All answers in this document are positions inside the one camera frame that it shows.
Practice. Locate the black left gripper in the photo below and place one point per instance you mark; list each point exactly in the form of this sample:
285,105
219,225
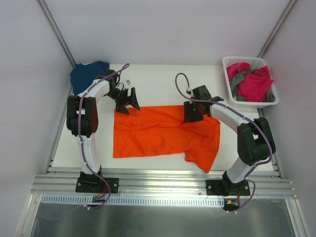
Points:
126,100

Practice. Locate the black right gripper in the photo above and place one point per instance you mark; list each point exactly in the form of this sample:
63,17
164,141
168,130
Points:
192,112

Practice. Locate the orange t shirt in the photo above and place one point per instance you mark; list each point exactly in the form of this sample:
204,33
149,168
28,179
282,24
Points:
161,130

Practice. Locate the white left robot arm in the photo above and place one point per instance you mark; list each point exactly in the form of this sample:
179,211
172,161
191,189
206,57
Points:
82,120

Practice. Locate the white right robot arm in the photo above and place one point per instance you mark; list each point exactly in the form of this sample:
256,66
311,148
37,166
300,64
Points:
255,143

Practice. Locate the grey t shirt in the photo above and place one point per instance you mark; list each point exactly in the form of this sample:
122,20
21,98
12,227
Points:
237,84

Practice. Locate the blue folded t shirt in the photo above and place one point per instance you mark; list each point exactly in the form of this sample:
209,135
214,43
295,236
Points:
83,75

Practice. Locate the white plastic basket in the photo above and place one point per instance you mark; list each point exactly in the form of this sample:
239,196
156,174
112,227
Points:
249,82

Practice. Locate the pink t shirt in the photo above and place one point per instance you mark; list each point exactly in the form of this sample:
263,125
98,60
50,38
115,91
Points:
254,84

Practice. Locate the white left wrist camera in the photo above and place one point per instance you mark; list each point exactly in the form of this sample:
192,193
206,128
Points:
127,83

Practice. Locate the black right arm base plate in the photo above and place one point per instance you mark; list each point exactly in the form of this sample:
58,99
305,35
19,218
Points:
216,187

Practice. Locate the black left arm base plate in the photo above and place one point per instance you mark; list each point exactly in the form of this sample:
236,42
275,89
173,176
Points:
97,186

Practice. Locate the white slotted cable duct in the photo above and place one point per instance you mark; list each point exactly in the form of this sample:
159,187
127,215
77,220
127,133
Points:
134,200

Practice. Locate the aluminium front mounting rail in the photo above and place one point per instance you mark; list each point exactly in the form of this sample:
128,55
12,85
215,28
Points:
137,182

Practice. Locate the left corner aluminium post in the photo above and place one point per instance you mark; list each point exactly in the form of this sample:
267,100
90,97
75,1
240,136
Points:
58,34

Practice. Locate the corner aluminium post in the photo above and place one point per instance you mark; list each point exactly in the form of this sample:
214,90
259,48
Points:
277,27
58,34

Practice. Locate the right corner aluminium post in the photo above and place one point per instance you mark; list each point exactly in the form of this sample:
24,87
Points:
277,27

